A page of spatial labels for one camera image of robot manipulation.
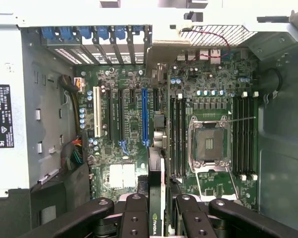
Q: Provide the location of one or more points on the green motherboard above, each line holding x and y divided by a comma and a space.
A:
131, 129

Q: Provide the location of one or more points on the blue expansion slot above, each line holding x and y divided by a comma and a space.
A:
145, 116

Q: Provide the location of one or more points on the CPU socket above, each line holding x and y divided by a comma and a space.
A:
209, 146

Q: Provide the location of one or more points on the white expansion slot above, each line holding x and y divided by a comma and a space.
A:
97, 111

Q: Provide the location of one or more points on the grey power supply unit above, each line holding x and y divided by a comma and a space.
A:
3, 168

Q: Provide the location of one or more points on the thin metal locking lever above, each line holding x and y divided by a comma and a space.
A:
240, 119

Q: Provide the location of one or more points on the open black PC case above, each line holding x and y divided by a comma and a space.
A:
282, 148

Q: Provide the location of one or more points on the black plastic cover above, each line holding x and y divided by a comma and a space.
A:
52, 198

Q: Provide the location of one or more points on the black RAM slot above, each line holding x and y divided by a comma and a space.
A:
252, 136
247, 136
178, 136
241, 136
235, 136
183, 136
172, 136

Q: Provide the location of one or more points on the white power connector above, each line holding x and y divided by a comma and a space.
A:
79, 84

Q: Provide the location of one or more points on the long black expansion slot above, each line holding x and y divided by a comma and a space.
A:
111, 116
121, 116

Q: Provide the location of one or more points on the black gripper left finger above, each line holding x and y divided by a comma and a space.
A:
135, 218

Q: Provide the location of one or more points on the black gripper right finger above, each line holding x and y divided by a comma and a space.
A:
193, 220

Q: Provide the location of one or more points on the silver chipset heatsink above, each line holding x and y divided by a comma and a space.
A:
121, 176

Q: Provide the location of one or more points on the short black expansion slot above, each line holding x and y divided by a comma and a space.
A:
155, 99
132, 96

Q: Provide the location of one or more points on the blue slot clip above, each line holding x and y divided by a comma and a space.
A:
65, 33
48, 33
121, 32
136, 29
104, 33
85, 32

